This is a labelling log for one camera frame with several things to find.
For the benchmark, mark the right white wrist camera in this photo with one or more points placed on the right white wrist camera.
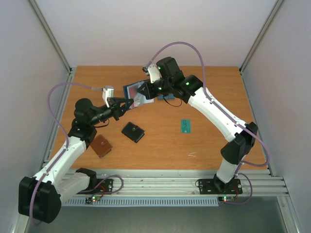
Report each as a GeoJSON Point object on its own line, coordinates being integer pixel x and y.
{"type": "Point", "coordinates": [152, 71]}

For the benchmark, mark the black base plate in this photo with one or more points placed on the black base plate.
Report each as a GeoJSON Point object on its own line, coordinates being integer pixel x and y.
{"type": "Point", "coordinates": [105, 187]}
{"type": "Point", "coordinates": [211, 186]}

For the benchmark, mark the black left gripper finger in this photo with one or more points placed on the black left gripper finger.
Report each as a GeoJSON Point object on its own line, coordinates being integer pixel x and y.
{"type": "Point", "coordinates": [118, 100]}
{"type": "Point", "coordinates": [124, 106]}

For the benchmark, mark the left small circuit board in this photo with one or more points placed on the left small circuit board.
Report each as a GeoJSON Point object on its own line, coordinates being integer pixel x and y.
{"type": "Point", "coordinates": [93, 199]}

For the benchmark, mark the left aluminium corner post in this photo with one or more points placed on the left aluminium corner post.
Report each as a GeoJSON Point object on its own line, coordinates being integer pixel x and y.
{"type": "Point", "coordinates": [46, 28]}

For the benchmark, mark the teal card holder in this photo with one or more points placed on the teal card holder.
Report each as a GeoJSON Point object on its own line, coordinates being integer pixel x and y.
{"type": "Point", "coordinates": [166, 97]}

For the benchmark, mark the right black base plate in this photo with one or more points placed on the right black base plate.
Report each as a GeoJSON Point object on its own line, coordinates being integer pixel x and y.
{"type": "Point", "coordinates": [211, 186]}

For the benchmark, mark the black card holder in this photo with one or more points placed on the black card holder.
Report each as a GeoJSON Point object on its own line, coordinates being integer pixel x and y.
{"type": "Point", "coordinates": [133, 132]}

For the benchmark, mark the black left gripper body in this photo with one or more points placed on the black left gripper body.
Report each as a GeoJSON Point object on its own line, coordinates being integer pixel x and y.
{"type": "Point", "coordinates": [115, 109]}

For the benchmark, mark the brown card holder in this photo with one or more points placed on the brown card holder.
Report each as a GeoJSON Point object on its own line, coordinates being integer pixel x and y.
{"type": "Point", "coordinates": [101, 146]}

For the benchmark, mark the slotted grey cable duct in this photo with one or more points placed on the slotted grey cable duct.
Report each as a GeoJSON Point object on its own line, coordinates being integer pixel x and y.
{"type": "Point", "coordinates": [143, 202]}

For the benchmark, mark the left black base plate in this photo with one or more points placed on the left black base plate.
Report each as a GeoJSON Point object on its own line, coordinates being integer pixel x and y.
{"type": "Point", "coordinates": [105, 187]}

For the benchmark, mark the small circuit board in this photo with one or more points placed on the small circuit board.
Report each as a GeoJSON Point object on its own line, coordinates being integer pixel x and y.
{"type": "Point", "coordinates": [226, 198]}
{"type": "Point", "coordinates": [93, 199]}

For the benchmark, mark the right aluminium corner post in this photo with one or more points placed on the right aluminium corner post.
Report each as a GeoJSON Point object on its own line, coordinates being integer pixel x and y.
{"type": "Point", "coordinates": [261, 34]}

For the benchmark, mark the aluminium rail base frame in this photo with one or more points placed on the aluminium rail base frame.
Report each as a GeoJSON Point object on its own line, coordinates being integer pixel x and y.
{"type": "Point", "coordinates": [162, 183]}

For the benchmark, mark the dark blue card holder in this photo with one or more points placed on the dark blue card holder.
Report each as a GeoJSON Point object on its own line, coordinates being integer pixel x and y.
{"type": "Point", "coordinates": [139, 100]}

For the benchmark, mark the right small circuit board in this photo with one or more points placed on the right small circuit board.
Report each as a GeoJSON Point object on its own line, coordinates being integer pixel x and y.
{"type": "Point", "coordinates": [226, 198]}

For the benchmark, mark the aluminium corner post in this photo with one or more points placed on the aluminium corner post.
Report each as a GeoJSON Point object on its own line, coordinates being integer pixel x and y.
{"type": "Point", "coordinates": [261, 34]}
{"type": "Point", "coordinates": [46, 28]}

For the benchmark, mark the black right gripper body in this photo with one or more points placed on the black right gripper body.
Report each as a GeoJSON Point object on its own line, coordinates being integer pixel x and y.
{"type": "Point", "coordinates": [149, 89]}

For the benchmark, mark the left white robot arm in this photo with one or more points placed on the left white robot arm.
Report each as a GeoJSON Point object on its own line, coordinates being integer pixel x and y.
{"type": "Point", "coordinates": [41, 196]}

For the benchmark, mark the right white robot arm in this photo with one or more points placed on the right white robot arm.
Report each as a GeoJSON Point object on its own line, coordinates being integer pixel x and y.
{"type": "Point", "coordinates": [165, 77]}

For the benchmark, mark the green credit card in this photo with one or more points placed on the green credit card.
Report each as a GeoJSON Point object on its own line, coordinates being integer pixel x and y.
{"type": "Point", "coordinates": [185, 126]}

